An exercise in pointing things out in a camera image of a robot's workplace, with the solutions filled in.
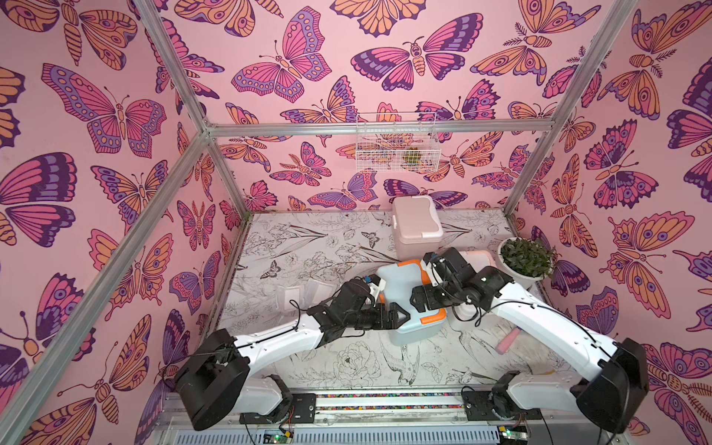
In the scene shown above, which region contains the blue orange first aid box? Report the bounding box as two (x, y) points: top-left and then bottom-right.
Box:
(376, 260), (447, 346)

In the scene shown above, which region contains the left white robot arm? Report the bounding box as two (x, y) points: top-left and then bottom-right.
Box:
(174, 276), (411, 431)

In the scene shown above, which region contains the white wire wall basket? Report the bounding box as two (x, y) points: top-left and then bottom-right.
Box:
(353, 120), (441, 174)

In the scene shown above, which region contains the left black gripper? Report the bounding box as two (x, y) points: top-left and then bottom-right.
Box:
(342, 303), (411, 331)

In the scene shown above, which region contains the beige pink first aid box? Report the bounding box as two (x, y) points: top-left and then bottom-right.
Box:
(392, 195), (444, 261)

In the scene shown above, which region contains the white pink medicine chest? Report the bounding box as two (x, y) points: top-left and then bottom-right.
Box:
(459, 250), (497, 273)

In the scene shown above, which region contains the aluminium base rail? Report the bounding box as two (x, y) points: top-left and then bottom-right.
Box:
(150, 386), (633, 444)

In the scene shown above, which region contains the potted green plant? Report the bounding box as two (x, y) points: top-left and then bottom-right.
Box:
(496, 237), (556, 289)

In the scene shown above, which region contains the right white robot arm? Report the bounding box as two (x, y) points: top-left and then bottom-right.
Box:
(411, 248), (650, 435)

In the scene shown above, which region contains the green toy in basket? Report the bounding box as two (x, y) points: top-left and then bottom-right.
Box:
(402, 148), (422, 170)

